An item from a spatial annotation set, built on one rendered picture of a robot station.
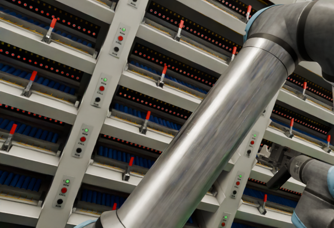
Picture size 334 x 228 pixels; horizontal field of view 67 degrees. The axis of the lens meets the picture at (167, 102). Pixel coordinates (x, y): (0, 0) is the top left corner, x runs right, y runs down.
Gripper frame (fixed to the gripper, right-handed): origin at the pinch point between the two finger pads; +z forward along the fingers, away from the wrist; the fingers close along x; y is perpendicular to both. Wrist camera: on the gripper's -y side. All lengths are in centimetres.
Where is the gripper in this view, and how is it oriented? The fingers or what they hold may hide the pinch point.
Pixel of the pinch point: (259, 156)
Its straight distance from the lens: 116.7
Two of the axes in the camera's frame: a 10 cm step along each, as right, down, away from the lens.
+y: 3.4, -9.4, 0.2
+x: -8.9, -3.3, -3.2
